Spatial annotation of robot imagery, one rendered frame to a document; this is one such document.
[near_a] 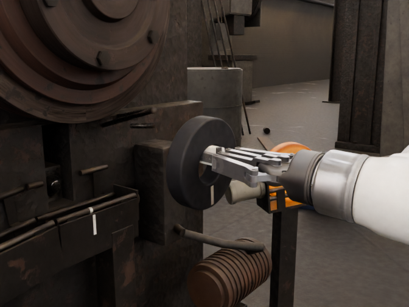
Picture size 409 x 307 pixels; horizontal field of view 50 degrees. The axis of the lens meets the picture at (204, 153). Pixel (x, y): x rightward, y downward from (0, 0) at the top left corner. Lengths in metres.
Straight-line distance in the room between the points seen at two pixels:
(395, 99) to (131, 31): 2.74
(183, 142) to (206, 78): 2.81
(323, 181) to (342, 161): 0.03
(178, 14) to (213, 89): 2.27
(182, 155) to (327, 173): 0.21
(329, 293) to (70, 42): 1.62
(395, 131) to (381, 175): 2.83
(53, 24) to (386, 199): 0.50
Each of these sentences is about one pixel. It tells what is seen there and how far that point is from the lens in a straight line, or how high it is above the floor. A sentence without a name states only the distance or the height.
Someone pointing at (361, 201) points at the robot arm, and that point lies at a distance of 0.56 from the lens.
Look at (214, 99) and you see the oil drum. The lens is 3.48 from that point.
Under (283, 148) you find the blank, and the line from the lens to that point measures 1.11.
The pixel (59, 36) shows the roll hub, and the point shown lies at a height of 1.03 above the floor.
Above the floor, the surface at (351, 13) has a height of 1.40.
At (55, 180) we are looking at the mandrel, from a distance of 0.94.
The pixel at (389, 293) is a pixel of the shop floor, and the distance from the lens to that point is 2.13.
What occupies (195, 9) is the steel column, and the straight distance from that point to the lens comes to 5.15.
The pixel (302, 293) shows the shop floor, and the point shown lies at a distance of 2.02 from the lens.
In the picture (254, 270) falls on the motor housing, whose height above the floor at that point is 0.49.
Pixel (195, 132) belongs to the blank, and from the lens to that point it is 0.67.
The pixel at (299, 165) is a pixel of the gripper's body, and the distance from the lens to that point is 0.60.
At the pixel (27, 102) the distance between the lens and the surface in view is 0.76.
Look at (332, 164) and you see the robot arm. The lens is 0.58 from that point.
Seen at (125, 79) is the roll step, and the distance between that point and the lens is 0.86.
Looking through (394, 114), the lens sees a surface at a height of 0.58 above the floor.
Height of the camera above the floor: 1.00
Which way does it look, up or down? 13 degrees down
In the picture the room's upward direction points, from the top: straight up
